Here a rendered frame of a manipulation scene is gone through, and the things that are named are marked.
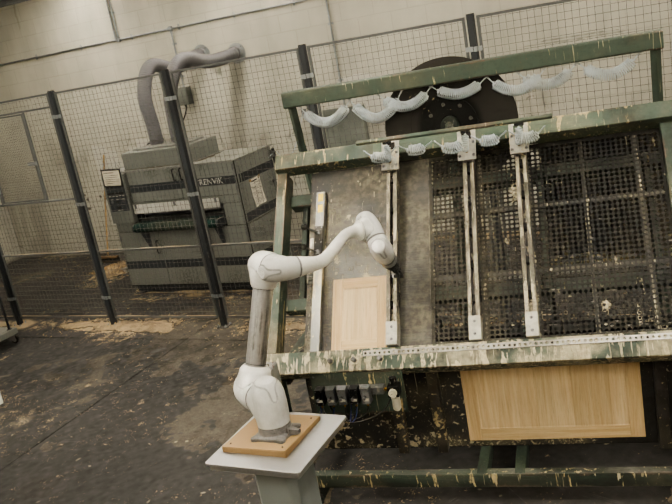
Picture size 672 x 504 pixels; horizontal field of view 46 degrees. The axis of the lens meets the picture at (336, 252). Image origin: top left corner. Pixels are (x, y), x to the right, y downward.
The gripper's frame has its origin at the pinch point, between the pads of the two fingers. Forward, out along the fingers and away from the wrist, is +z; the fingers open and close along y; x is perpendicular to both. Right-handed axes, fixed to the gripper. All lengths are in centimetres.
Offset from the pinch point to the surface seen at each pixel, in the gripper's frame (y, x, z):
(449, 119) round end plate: 103, -26, 22
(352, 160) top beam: 72, 27, -1
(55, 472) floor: -88, 262, 84
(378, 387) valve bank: -58, 13, 6
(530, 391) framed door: -56, -60, 42
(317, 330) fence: -26, 46, 4
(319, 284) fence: 0.0, 46.2, 4.3
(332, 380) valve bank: -53, 38, 7
